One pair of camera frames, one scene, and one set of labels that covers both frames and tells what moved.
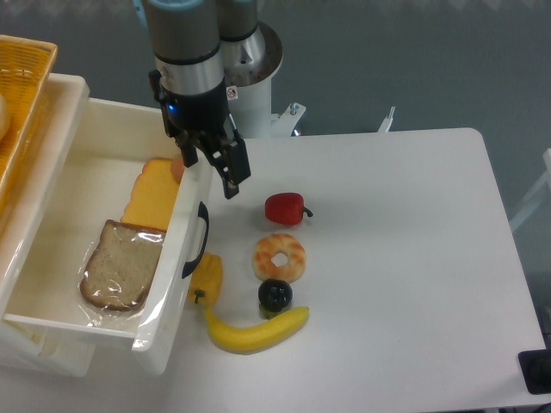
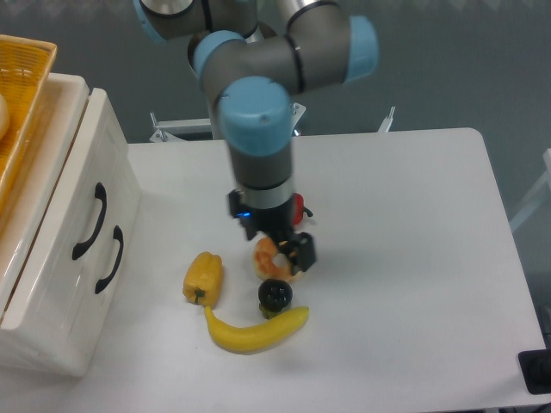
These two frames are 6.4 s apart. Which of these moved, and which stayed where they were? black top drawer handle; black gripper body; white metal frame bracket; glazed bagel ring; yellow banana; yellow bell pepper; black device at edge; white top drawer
Moved: white top drawer; black top drawer handle; black gripper body
Stayed: white metal frame bracket; yellow bell pepper; yellow banana; black device at edge; glazed bagel ring
